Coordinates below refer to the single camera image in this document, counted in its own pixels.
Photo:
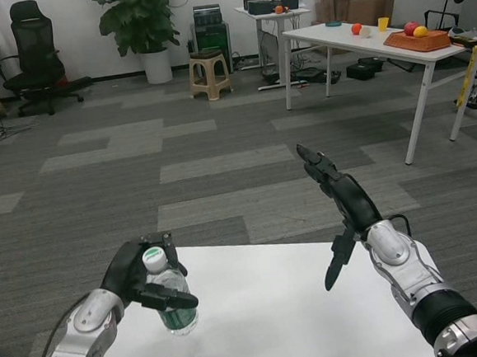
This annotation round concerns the long white table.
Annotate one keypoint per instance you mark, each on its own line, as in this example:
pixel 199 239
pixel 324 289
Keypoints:
pixel 335 36

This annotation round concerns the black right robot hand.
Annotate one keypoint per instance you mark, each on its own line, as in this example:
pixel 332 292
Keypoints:
pixel 357 203

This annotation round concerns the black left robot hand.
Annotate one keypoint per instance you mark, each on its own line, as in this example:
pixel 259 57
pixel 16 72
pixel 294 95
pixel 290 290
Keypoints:
pixel 124 274

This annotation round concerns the small white cup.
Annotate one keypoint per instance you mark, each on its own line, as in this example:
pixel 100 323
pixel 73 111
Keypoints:
pixel 366 32

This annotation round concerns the black green computer tower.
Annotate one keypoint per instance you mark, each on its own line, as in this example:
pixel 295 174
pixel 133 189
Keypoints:
pixel 213 37

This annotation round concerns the orange fruit on standing desk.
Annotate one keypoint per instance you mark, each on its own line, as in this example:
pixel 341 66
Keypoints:
pixel 279 10

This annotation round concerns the large black speaker box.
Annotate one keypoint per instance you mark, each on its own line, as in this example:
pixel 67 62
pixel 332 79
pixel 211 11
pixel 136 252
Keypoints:
pixel 262 8

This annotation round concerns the black hard case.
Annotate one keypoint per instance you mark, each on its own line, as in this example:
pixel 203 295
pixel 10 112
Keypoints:
pixel 364 69

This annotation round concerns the clear water bottle green label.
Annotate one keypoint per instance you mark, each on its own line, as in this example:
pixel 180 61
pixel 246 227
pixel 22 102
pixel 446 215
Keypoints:
pixel 177 320

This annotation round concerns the teal round plate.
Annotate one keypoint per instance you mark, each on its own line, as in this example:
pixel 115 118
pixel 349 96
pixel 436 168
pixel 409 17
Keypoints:
pixel 333 24

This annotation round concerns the black mesh office chair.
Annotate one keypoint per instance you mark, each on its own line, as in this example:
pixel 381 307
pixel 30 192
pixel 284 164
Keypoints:
pixel 34 45

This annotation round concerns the white standing desk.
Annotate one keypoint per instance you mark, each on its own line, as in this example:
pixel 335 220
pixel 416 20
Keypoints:
pixel 291 12

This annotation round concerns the beige plastic stool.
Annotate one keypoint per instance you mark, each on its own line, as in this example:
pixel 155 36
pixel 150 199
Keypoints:
pixel 208 57

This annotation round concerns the yellow plastic cup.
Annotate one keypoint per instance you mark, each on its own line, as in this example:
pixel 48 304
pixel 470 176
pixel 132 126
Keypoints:
pixel 383 24

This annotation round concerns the green plant in white pot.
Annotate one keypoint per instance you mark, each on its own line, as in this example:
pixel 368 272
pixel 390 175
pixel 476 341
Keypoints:
pixel 157 67

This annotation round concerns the orange fruit beside white cup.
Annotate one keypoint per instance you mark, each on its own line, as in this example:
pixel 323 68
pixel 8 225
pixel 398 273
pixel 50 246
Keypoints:
pixel 356 29

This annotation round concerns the orange woven basket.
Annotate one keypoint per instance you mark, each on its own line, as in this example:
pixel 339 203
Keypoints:
pixel 434 41

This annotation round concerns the flat black floor bag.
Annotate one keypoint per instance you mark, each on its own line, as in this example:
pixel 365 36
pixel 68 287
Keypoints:
pixel 313 74

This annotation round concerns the yellow hanging tape strip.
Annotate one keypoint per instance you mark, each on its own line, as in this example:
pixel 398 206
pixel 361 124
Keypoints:
pixel 468 75

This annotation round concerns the yellow orange fruit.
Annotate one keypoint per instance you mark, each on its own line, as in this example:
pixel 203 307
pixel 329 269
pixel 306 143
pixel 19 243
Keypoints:
pixel 420 32

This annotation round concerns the brown cardboard box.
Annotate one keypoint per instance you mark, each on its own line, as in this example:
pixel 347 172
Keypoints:
pixel 370 9

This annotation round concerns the brown paper bags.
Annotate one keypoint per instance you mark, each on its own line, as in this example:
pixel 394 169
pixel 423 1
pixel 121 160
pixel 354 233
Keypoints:
pixel 328 8

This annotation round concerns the small black speaker box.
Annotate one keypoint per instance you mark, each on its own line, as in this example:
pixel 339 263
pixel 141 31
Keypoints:
pixel 290 3

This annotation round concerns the red apple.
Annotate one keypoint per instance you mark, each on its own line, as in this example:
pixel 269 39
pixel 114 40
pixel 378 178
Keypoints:
pixel 410 28

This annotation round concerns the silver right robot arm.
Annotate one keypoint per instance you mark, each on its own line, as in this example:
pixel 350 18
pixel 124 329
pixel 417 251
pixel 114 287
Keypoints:
pixel 393 249

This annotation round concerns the black stereo unit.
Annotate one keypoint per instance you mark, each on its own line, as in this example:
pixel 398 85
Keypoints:
pixel 208 15

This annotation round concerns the white blue device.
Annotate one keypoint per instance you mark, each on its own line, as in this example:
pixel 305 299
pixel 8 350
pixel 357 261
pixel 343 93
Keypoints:
pixel 460 30

